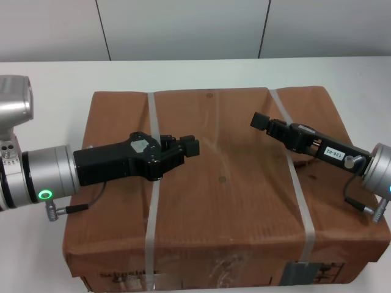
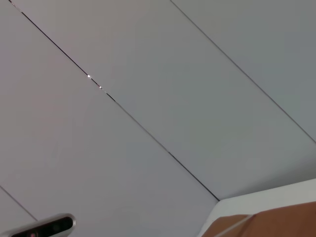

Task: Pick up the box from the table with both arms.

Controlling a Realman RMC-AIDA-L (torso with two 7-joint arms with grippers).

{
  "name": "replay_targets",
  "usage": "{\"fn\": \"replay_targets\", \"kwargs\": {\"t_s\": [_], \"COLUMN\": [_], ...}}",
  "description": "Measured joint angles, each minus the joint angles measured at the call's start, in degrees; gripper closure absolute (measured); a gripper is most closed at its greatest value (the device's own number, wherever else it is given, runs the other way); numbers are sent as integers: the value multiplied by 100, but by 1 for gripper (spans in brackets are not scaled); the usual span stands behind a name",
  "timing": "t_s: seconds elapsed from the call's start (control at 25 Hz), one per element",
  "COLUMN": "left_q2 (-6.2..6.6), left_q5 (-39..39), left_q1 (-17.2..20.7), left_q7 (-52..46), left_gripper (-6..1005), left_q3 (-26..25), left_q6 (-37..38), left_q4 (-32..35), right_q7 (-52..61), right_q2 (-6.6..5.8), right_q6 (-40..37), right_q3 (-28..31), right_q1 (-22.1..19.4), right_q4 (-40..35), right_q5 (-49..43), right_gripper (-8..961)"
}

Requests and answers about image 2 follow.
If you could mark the silver depth camera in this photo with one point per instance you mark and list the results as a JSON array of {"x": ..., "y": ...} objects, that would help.
[{"x": 54, "y": 225}]

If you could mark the brown cardboard box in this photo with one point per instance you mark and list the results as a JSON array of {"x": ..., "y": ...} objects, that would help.
[{"x": 284, "y": 222}]

